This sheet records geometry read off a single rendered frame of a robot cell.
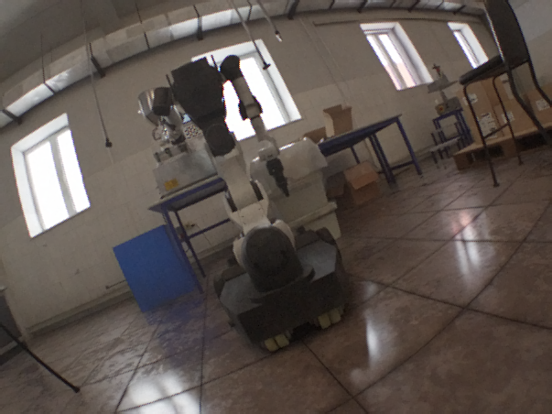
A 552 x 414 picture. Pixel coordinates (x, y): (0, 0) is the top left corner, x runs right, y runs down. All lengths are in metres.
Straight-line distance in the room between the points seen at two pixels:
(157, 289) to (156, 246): 0.36
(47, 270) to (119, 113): 2.62
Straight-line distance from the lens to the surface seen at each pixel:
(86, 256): 4.27
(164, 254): 2.34
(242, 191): 1.27
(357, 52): 5.57
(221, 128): 1.31
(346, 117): 3.14
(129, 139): 4.21
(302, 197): 1.82
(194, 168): 2.22
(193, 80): 1.43
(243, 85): 1.55
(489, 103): 2.48
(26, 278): 4.99
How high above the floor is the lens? 0.41
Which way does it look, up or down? 1 degrees down
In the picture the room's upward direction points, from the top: 24 degrees counter-clockwise
